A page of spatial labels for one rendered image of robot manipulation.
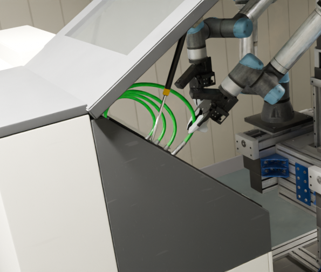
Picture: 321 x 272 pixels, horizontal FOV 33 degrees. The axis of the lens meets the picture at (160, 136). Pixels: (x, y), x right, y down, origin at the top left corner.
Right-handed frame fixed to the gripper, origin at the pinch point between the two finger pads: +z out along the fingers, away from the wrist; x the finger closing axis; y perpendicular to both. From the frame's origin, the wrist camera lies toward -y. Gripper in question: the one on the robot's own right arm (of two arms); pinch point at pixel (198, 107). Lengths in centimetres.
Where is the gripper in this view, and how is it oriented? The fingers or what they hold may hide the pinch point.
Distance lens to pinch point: 222.6
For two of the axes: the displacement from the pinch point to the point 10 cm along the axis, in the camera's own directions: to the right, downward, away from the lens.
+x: -4.6, -2.6, 8.5
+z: 1.3, 9.3, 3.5
